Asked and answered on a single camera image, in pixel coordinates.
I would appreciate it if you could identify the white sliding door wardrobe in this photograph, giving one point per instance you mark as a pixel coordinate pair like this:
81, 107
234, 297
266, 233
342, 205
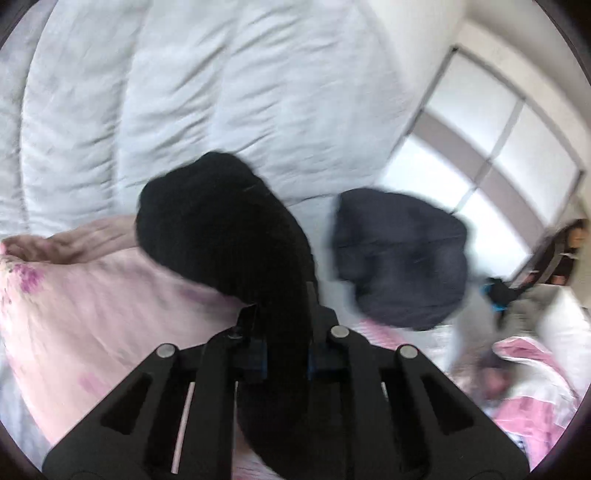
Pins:
489, 152

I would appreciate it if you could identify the black puffer jacket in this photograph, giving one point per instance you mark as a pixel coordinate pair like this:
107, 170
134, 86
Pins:
231, 240

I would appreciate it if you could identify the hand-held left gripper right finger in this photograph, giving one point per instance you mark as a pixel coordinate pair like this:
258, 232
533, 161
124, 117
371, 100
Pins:
314, 367

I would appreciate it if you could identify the white pillow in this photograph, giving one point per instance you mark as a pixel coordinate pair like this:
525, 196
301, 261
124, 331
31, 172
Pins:
565, 323

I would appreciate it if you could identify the white quilted bed cover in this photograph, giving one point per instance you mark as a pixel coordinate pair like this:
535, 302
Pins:
194, 101

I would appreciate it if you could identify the person's right forearm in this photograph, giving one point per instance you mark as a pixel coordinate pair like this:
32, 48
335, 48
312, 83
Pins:
535, 277

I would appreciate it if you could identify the dark navy garment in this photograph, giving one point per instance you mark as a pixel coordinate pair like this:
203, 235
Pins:
397, 263

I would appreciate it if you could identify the pink floral blanket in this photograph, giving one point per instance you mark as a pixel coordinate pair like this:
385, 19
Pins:
106, 318

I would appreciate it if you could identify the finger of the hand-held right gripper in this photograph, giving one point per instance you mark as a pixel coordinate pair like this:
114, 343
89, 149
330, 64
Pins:
487, 291

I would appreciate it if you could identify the person's upper body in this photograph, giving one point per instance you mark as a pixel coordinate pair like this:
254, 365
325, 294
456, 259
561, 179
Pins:
569, 251

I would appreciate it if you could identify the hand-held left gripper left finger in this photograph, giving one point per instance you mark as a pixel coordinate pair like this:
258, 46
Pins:
253, 367

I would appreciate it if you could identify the pink white printed cloth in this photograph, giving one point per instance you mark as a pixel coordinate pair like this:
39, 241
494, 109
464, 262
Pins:
526, 406

